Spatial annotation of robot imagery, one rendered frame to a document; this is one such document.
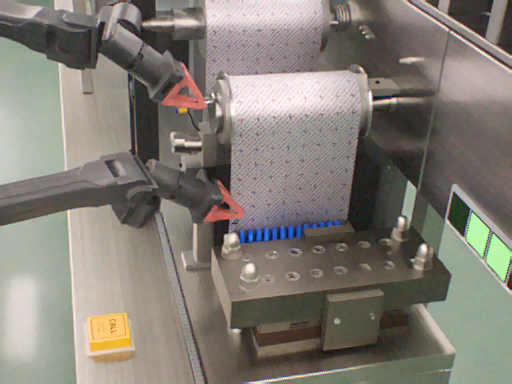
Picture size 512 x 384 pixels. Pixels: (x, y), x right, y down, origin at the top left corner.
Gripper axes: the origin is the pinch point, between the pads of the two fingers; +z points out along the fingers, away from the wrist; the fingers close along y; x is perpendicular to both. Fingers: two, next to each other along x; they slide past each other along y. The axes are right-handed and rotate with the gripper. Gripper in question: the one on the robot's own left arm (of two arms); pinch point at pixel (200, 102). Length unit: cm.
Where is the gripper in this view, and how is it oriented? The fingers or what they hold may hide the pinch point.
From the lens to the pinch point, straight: 128.3
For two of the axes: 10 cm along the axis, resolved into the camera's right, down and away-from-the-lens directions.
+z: 7.4, 4.9, 4.7
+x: 6.4, -7.2, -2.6
